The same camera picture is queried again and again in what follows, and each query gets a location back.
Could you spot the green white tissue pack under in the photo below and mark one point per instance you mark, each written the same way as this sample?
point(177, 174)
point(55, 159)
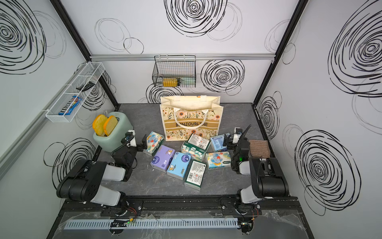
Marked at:
point(196, 152)

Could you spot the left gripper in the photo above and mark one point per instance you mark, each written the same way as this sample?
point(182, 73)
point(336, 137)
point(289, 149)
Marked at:
point(139, 148)

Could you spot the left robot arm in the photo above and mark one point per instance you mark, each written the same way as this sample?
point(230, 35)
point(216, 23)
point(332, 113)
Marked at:
point(83, 182)

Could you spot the blue labelled tissue pack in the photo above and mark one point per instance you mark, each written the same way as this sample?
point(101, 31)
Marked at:
point(217, 143)

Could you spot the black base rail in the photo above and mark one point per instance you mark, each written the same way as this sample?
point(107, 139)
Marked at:
point(216, 204)

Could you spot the blue candy packet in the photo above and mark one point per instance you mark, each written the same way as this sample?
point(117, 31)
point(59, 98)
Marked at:
point(70, 106)

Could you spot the black remote on shelf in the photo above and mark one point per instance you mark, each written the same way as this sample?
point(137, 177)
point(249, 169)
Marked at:
point(85, 87)

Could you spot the left yellow toast slice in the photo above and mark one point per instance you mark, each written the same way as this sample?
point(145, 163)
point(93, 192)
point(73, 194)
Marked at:
point(98, 124)

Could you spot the floral tissue pack left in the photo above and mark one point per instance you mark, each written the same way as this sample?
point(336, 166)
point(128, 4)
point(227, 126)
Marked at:
point(154, 141)

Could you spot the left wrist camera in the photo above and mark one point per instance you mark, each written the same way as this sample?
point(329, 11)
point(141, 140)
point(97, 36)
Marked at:
point(129, 136)

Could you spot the grey slotted cable duct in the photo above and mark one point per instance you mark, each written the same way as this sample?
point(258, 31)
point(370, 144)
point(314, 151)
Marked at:
point(193, 223)

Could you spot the right yellow toast slice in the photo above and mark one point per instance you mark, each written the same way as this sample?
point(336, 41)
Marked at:
point(110, 125)

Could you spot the floral canvas tote bag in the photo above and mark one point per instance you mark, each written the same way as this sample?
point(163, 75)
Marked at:
point(183, 116)

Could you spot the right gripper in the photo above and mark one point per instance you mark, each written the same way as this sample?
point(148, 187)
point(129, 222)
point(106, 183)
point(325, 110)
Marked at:
point(230, 146)

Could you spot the floral tissue pack right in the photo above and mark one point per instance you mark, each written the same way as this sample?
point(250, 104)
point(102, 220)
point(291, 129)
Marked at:
point(217, 160)

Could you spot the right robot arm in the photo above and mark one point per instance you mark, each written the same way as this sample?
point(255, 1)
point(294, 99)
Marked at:
point(267, 178)

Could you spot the yellow toast slice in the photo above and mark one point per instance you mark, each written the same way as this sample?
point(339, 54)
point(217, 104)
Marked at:
point(98, 124)
point(110, 125)

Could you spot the purple tissue pack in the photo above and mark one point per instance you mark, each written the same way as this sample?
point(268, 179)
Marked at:
point(162, 159)

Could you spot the green item in basket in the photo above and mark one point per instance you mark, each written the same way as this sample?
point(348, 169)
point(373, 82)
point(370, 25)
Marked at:
point(187, 82)

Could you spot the green white tissue pack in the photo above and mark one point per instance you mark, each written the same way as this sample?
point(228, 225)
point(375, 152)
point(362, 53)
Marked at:
point(199, 142)

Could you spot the mint green toaster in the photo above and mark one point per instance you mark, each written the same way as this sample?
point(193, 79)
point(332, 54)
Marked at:
point(112, 141)

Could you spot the white wire wall shelf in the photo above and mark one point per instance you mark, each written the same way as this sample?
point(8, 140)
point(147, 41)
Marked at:
point(87, 72)

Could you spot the floral tissue pack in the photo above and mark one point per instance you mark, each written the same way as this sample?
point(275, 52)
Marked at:
point(154, 141)
point(217, 160)

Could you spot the black wire wall basket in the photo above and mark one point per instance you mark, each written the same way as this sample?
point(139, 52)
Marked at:
point(173, 66)

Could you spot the light blue tissue pack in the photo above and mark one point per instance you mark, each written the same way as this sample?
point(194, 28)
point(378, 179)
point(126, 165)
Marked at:
point(179, 165)

